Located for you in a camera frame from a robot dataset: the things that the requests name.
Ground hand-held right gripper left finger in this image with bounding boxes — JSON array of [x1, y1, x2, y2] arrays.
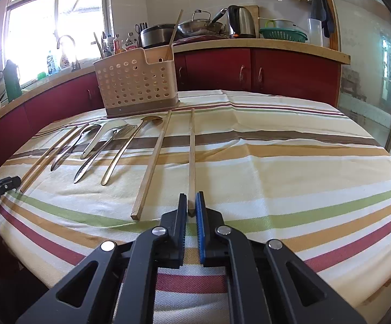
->
[[15, 192, 187, 324]]

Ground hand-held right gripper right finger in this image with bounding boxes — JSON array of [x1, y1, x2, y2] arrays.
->
[[195, 191, 368, 324]]

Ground gold long-handled spoon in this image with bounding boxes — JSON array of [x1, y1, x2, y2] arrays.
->
[[100, 116, 164, 186]]

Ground short steel soup spoon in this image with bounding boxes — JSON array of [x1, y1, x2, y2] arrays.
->
[[80, 119, 129, 160]]

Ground beige perforated utensil holder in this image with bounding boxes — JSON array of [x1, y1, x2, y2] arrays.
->
[[93, 47, 181, 117]]

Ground long steel spoon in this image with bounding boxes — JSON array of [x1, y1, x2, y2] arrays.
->
[[50, 124, 102, 172]]

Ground striped tablecloth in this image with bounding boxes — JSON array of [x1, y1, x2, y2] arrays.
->
[[0, 89, 391, 308]]

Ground steel fork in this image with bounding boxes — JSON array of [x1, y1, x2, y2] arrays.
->
[[73, 125, 137, 184]]

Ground green thermos flask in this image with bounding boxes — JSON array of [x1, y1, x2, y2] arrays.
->
[[3, 60, 23, 104]]

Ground blue label plastic bottle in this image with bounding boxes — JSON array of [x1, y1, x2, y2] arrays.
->
[[47, 50, 60, 75]]

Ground orange spray bottle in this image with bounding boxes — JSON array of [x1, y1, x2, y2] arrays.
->
[[59, 45, 71, 71]]

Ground steel sink faucet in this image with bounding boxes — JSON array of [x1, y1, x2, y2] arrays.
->
[[56, 35, 81, 72]]

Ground kitchen window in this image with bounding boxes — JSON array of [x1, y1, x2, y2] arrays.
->
[[5, 0, 112, 86]]

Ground red kitchen cabinets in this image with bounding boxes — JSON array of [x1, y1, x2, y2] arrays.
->
[[0, 48, 342, 183]]

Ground red induction cooker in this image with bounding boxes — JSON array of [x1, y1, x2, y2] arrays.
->
[[174, 34, 230, 43]]

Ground dark rice cooker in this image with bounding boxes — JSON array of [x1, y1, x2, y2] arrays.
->
[[140, 23, 183, 49]]

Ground steel wok with lid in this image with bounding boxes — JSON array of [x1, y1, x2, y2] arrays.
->
[[177, 9, 228, 38]]

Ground beige kitchen countertop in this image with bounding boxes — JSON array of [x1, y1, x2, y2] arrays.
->
[[0, 38, 351, 136]]

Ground green plastic colander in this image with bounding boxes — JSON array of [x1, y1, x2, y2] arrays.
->
[[258, 28, 308, 44]]

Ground steel electric kettle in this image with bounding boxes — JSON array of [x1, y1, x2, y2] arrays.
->
[[227, 5, 257, 39]]

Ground wooden cutting board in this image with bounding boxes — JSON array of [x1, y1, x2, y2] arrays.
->
[[245, 5, 261, 38]]

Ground tall white plastic container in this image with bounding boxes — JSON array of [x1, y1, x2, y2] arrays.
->
[[308, 18, 324, 46]]

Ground dark hanging cloth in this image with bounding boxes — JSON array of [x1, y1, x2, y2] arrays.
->
[[309, 0, 336, 38]]

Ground clear basin with green handle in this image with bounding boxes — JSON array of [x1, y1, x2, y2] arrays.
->
[[257, 17, 298, 31]]

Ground wooden door frame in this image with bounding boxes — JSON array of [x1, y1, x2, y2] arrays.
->
[[317, 0, 344, 55]]

